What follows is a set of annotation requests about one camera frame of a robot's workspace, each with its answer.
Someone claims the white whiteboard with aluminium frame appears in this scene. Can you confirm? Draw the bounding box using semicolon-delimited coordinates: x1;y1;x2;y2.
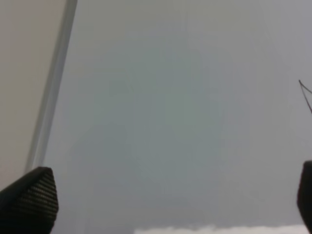
37;0;312;234

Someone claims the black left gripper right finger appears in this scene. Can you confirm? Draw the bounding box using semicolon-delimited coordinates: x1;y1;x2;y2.
297;160;312;234

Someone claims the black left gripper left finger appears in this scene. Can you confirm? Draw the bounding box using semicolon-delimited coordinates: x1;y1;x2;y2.
0;167;59;234

